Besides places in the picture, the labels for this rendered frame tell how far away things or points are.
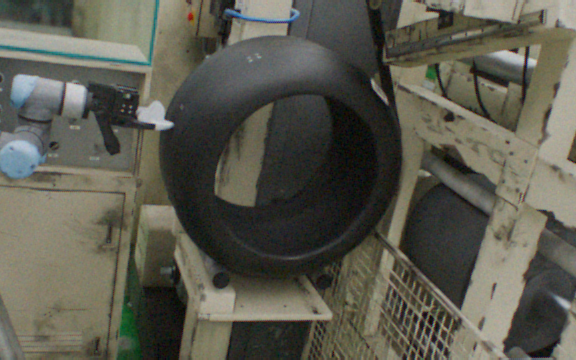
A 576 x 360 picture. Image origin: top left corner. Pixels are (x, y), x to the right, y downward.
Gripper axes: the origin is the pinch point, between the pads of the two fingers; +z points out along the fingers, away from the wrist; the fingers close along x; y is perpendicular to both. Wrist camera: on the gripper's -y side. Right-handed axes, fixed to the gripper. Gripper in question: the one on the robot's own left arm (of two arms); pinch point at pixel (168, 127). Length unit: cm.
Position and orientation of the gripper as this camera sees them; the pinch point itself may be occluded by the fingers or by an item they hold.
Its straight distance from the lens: 162.2
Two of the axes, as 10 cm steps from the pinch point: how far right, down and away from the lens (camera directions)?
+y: 2.6, -9.2, -2.8
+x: -2.9, -3.5, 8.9
